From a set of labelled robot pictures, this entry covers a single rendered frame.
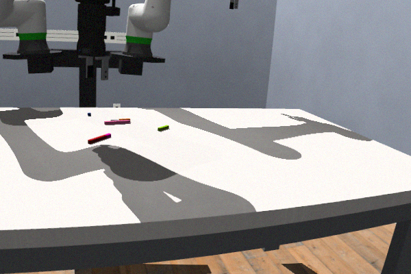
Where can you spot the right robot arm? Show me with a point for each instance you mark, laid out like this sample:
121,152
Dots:
29,16

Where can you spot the red rod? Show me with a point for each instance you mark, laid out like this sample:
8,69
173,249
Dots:
97,139

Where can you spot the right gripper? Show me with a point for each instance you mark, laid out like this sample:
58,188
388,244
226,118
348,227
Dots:
91,22

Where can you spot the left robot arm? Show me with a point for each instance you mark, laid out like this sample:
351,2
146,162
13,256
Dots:
144,19

